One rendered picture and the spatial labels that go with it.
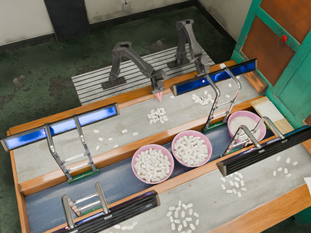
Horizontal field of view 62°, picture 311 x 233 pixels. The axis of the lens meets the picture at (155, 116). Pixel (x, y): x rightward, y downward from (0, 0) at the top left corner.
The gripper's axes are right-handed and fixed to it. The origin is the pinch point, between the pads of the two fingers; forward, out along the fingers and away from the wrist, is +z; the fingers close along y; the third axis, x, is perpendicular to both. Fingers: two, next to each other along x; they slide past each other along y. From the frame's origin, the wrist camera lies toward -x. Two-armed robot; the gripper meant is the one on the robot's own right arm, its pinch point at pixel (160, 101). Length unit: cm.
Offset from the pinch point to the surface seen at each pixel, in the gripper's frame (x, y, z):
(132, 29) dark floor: 174, 44, -85
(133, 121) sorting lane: -3.7, -24.4, 7.5
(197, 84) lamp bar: -35.9, 15.1, -7.0
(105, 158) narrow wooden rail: -19, -52, 22
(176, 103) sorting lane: -2.3, 10.9, 5.4
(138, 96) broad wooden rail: 6.0, -13.5, -7.6
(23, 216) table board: -26, -104, 35
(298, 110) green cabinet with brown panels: -45, 78, 30
